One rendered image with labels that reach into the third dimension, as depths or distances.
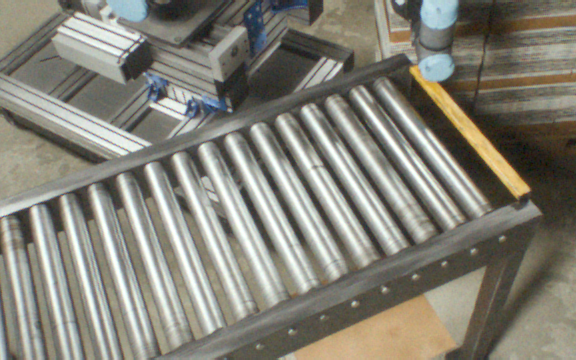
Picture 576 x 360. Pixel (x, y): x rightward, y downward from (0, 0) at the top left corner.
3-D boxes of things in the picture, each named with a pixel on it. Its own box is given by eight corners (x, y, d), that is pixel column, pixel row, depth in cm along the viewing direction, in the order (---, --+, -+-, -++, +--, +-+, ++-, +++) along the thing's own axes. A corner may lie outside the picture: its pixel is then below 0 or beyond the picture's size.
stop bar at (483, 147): (420, 67, 154) (421, 61, 153) (532, 196, 129) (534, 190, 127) (408, 71, 154) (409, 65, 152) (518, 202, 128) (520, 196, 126)
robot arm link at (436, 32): (427, -24, 138) (422, 17, 147) (419, 8, 132) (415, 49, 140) (464, -21, 136) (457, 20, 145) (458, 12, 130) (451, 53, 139)
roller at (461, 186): (387, 84, 159) (388, 69, 155) (498, 225, 131) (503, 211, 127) (369, 91, 158) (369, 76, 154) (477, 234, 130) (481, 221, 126)
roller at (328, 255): (267, 130, 153) (266, 115, 149) (356, 287, 125) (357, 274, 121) (247, 136, 151) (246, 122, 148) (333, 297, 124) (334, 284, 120)
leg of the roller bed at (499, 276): (471, 351, 192) (514, 227, 138) (482, 368, 188) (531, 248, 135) (454, 359, 191) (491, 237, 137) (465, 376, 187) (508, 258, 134)
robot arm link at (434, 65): (459, 55, 138) (454, 83, 145) (448, 23, 145) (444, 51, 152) (422, 59, 138) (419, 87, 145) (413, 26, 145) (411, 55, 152)
